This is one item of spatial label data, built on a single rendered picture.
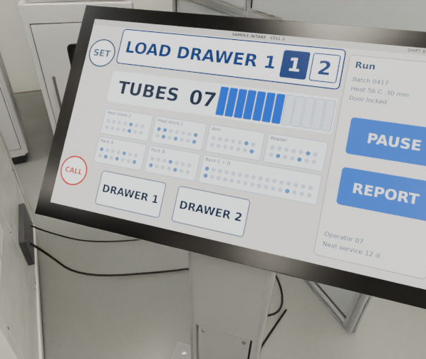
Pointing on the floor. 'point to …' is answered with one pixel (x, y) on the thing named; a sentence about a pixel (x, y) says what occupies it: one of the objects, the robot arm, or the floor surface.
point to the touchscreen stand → (226, 309)
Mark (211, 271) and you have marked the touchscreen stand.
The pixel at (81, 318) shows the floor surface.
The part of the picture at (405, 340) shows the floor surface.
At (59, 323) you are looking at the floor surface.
